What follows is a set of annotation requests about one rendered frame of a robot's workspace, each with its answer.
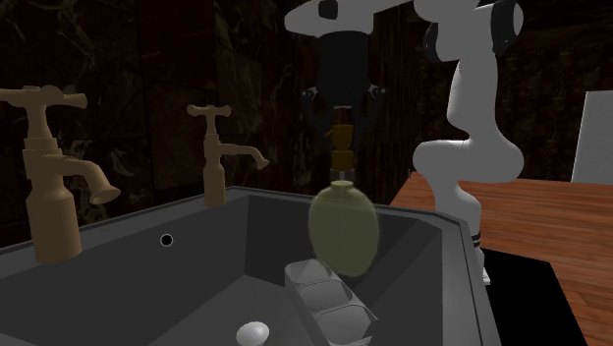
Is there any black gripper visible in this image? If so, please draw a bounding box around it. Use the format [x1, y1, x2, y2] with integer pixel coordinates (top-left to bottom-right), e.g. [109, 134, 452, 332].
[300, 29, 388, 145]

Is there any green soap dispenser bottle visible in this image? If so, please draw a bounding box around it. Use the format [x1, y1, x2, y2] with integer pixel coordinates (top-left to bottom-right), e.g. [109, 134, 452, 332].
[307, 107, 380, 279]

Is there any small brass tap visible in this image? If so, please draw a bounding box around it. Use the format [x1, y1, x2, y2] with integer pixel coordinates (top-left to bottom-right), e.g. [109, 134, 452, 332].
[186, 104, 271, 208]

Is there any grey compartment tray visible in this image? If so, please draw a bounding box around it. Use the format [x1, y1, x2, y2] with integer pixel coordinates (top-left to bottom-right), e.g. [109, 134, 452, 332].
[284, 259, 379, 346]

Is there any white round drain plug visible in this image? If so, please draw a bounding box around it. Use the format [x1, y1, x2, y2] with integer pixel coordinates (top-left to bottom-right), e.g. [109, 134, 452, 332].
[236, 320, 271, 346]

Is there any white panel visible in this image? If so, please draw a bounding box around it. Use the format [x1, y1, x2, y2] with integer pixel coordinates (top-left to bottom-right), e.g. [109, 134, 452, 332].
[570, 89, 613, 186]

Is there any black robot stand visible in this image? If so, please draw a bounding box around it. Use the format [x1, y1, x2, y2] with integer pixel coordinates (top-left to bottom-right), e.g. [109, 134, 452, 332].
[479, 248, 588, 346]

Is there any grey sink basin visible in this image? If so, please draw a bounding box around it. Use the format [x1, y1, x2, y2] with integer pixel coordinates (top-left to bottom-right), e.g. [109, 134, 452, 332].
[0, 185, 502, 346]

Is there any large brass tap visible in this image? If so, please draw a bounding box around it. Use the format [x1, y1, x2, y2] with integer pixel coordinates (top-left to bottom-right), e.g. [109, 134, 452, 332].
[0, 85, 122, 266]

